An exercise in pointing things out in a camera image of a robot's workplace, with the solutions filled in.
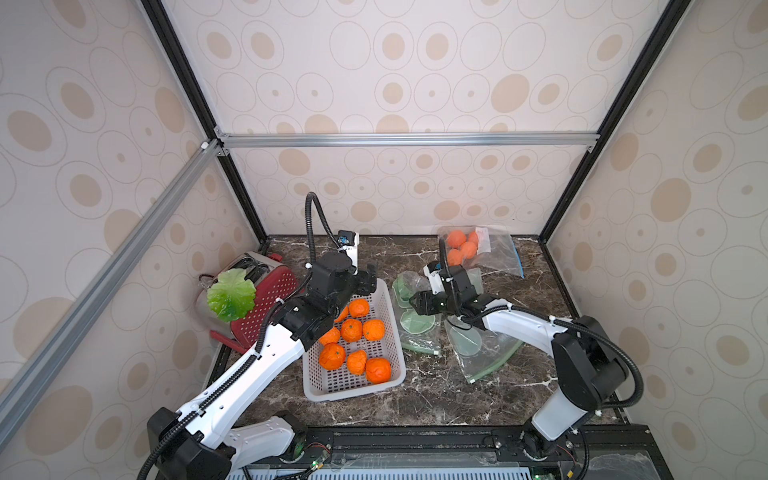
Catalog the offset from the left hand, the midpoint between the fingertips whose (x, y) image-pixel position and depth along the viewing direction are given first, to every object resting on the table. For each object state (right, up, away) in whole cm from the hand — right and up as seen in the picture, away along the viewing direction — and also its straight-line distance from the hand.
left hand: (373, 258), depth 71 cm
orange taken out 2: (-11, -17, +22) cm, 30 cm away
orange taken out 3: (-7, -21, +16) cm, 27 cm away
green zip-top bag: (+13, -22, +19) cm, 32 cm away
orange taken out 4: (-1, -21, +16) cm, 26 cm away
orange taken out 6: (-5, -29, +11) cm, 31 cm away
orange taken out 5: (-12, -27, +11) cm, 32 cm away
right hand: (+16, -11, +20) cm, 27 cm away
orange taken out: (-6, -15, +21) cm, 26 cm away
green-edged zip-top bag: (+31, -27, +18) cm, 45 cm away
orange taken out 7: (+1, -30, +8) cm, 31 cm away
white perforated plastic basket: (-14, -35, +12) cm, 40 cm away
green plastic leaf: (-38, -10, +7) cm, 40 cm away
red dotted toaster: (-30, -5, +14) cm, 34 cm away
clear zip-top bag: (+38, +4, +37) cm, 53 cm away
